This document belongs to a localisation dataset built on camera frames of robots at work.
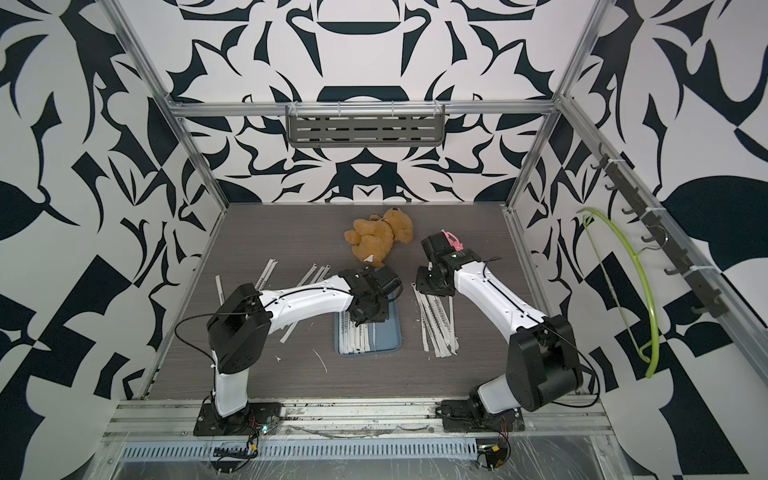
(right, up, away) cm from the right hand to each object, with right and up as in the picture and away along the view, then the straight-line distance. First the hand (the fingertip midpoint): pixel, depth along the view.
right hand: (424, 281), depth 87 cm
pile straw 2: (+4, -13, +2) cm, 14 cm away
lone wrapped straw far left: (-64, -3, +10) cm, 65 cm away
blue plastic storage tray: (-11, -16, 0) cm, 19 cm away
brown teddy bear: (-15, +12, +10) cm, 21 cm away
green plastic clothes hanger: (+40, -10, -26) cm, 49 cm away
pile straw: (-50, +1, +14) cm, 52 cm away
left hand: (-12, -8, +1) cm, 15 cm away
